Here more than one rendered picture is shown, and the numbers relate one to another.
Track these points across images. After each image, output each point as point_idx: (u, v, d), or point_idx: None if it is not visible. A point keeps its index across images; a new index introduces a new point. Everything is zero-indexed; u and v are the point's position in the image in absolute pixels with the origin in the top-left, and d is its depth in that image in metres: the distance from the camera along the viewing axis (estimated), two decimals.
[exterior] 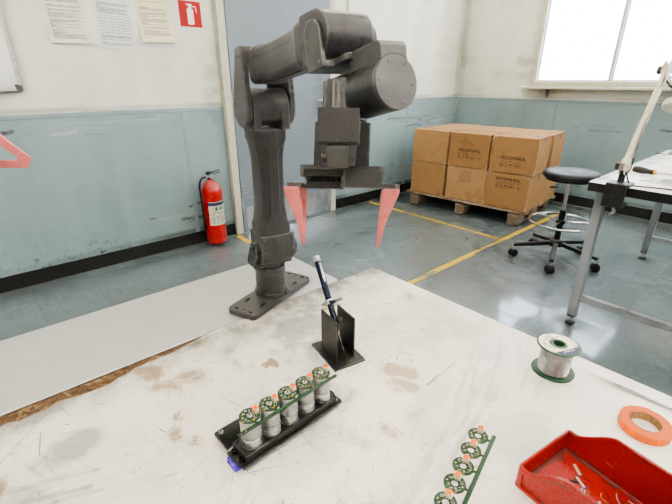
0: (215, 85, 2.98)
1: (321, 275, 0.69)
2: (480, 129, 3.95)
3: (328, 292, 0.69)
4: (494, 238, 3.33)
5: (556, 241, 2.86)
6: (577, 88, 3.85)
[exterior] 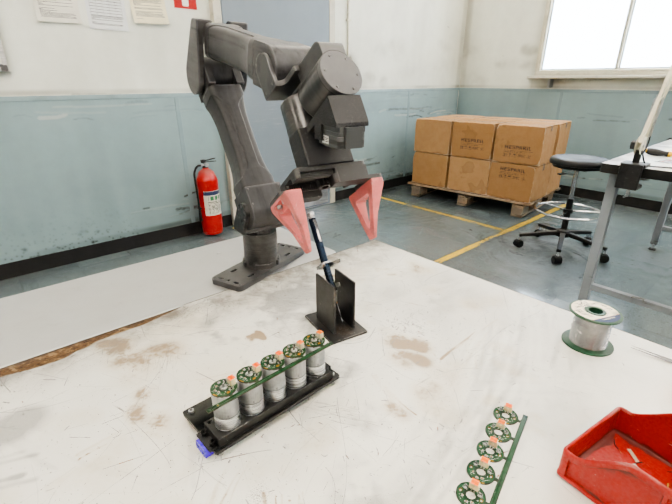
0: None
1: (316, 234, 0.59)
2: None
3: (324, 254, 0.59)
4: (498, 229, 3.23)
5: (563, 231, 2.76)
6: (583, 77, 3.75)
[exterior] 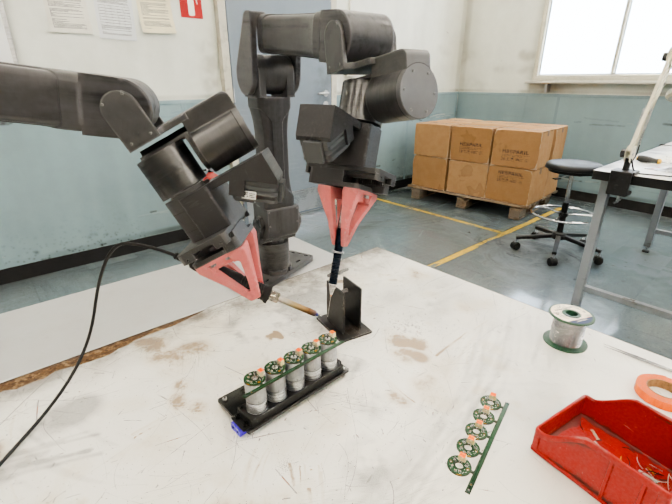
0: (216, 77, 2.96)
1: (339, 218, 0.53)
2: (482, 123, 3.93)
3: (337, 243, 0.53)
4: (496, 231, 3.31)
5: (559, 234, 2.84)
6: (580, 82, 3.83)
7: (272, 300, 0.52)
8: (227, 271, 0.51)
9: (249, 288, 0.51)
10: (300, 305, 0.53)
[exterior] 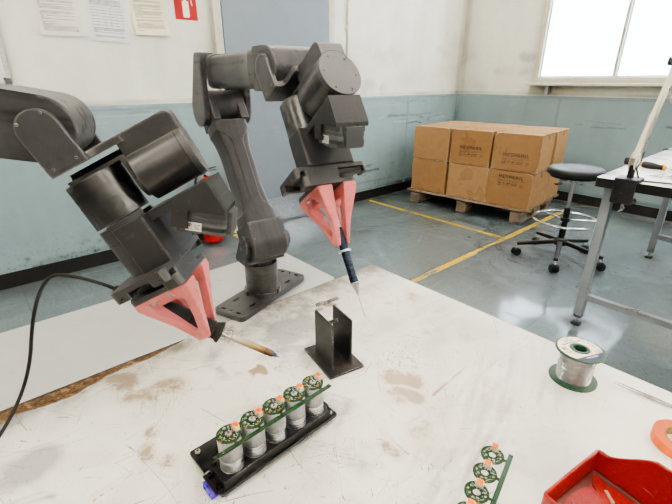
0: None
1: None
2: (482, 126, 3.88)
3: (344, 241, 0.53)
4: (496, 236, 3.26)
5: (560, 240, 2.79)
6: (581, 84, 3.78)
7: (224, 339, 0.47)
8: (173, 307, 0.46)
9: (198, 326, 0.46)
10: (256, 345, 0.48)
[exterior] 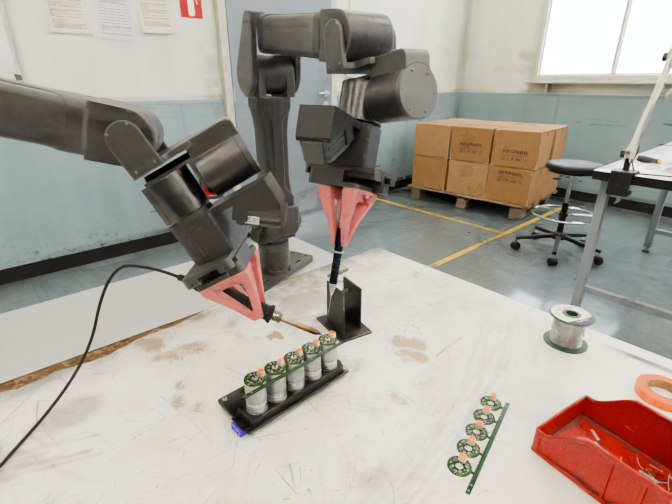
0: (216, 77, 2.96)
1: (339, 218, 0.53)
2: (482, 123, 3.93)
3: (337, 243, 0.53)
4: (496, 231, 3.31)
5: (559, 234, 2.84)
6: (580, 82, 3.83)
7: (275, 320, 0.53)
8: (230, 292, 0.52)
9: (252, 309, 0.52)
10: (303, 325, 0.54)
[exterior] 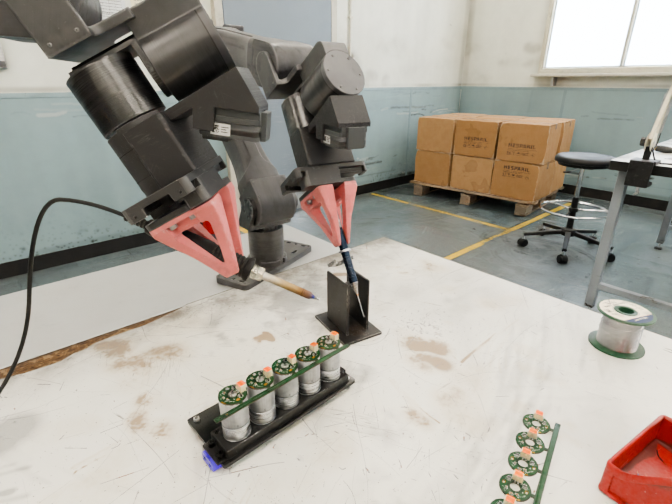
0: None
1: None
2: (486, 117, 3.82)
3: (344, 241, 0.53)
4: (502, 228, 3.20)
5: (568, 230, 2.73)
6: (587, 74, 3.72)
7: (254, 277, 0.40)
8: (195, 238, 0.39)
9: (224, 260, 0.39)
10: (291, 285, 0.41)
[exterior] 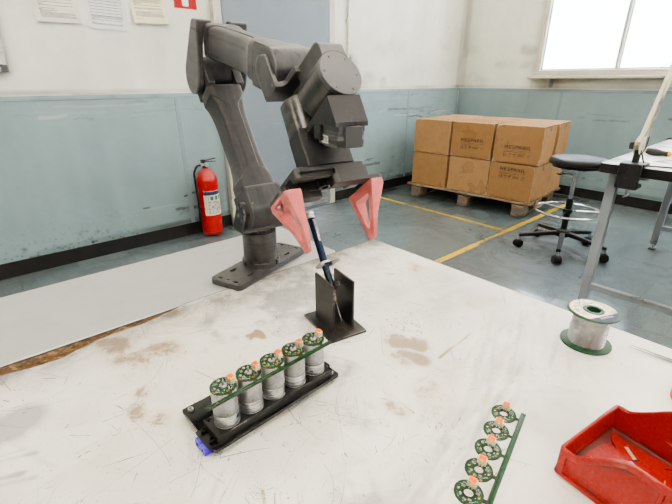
0: None
1: (315, 233, 0.59)
2: None
3: (324, 253, 0.59)
4: (498, 229, 3.23)
5: (563, 231, 2.76)
6: (583, 76, 3.75)
7: None
8: None
9: None
10: None
